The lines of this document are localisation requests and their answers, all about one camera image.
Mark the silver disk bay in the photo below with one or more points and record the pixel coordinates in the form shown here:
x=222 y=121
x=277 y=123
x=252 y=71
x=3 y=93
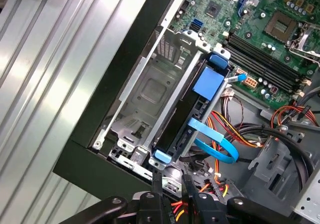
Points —
x=150 y=91

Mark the hard disk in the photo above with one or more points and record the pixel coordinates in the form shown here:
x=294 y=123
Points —
x=207 y=83

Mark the orange board connector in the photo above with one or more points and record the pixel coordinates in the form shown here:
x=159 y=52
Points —
x=250 y=82

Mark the metal socket cover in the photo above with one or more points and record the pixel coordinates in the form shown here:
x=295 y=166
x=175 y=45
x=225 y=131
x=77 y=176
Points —
x=307 y=50

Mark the black open PC case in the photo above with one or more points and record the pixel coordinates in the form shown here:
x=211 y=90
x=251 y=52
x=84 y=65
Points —
x=87 y=164

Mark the black RAM slot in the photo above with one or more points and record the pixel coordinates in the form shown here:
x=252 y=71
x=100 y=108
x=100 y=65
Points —
x=262 y=63
x=262 y=68
x=262 y=53
x=262 y=58

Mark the CPU socket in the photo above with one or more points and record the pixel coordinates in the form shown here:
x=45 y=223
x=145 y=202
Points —
x=280 y=23

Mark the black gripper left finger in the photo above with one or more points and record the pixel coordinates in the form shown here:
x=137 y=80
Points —
x=147 y=209

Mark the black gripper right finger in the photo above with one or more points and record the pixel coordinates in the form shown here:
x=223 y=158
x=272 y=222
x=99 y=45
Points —
x=210 y=209

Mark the black chipset chip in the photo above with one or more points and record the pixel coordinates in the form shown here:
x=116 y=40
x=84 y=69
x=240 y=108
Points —
x=213 y=8

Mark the silver optical drive cage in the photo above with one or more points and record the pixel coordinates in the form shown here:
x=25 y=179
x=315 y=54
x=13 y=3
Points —
x=275 y=159

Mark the green motherboard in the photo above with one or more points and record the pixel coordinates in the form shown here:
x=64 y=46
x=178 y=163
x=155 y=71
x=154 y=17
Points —
x=258 y=26

